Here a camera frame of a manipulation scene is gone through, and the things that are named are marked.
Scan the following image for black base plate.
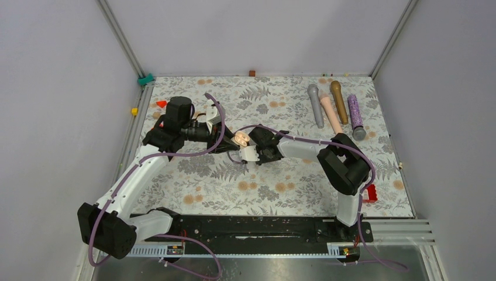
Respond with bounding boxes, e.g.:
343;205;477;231
145;214;374;256

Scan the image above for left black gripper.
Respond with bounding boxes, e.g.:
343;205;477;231
181;121;240;153

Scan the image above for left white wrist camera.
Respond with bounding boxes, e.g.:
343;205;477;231
206;102;222;133

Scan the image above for red plastic box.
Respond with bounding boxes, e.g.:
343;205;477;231
363;184;378;203

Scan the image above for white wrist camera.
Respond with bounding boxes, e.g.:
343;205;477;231
239;145;260;163
206;102;222;133

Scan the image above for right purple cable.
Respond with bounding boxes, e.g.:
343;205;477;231
226;124;409;272

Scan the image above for pink toy microphone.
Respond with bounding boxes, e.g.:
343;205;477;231
319;94;343;134

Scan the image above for floral patterned mat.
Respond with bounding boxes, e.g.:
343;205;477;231
132;76;414;218

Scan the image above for aluminium frame rail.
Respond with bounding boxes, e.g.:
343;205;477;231
95;0;156;92

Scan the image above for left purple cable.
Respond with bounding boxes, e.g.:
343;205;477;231
88;92;227;281

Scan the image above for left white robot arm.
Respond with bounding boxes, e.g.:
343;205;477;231
77;93;241;266

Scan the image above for pink earbud charging case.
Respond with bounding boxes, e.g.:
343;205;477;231
232;131;250;148

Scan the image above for purple glitter toy microphone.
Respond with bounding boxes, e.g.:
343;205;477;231
347;94;367;141

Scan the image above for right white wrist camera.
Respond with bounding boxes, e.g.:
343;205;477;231
239;145;260;163

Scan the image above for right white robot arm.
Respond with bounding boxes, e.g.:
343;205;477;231
240;125;376;241

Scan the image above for teal clamp block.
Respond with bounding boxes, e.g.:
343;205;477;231
137;73;154;87

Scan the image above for grey toy microphone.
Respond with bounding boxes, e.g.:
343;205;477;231
307;84;324;129

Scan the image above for orange triangular block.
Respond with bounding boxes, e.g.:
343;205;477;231
156;100;167;108

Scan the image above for gold toy microphone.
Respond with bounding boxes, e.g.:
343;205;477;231
330;80;349;125

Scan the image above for purple cable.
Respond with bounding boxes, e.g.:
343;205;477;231
88;92;227;281
226;124;409;272

